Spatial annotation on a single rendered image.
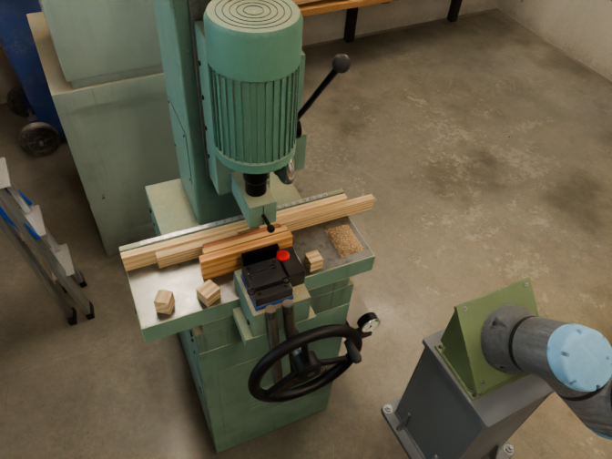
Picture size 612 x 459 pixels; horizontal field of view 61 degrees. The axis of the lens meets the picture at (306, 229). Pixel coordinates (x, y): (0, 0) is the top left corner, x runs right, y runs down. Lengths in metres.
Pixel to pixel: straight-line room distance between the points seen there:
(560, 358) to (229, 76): 0.96
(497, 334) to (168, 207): 1.00
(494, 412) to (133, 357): 1.38
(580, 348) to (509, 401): 0.35
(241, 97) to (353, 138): 2.26
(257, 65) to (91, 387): 1.59
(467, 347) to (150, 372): 1.25
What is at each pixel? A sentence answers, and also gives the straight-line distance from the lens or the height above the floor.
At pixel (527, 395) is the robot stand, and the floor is 0.55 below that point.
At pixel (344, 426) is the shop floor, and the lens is 2.08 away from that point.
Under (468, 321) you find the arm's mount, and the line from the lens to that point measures 1.50.
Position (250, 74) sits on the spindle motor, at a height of 1.43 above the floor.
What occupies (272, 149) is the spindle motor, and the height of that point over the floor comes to 1.26.
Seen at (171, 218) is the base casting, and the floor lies 0.80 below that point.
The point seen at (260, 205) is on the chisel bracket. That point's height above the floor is 1.07.
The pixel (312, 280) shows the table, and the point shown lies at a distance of 1.30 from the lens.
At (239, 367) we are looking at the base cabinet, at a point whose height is 0.58.
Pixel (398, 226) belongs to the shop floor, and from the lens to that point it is 2.71.
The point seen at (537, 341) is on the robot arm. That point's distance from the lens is 1.41.
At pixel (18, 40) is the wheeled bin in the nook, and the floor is 0.67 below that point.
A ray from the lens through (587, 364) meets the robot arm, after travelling 1.40.
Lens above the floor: 1.92
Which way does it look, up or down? 47 degrees down
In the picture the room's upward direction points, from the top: 5 degrees clockwise
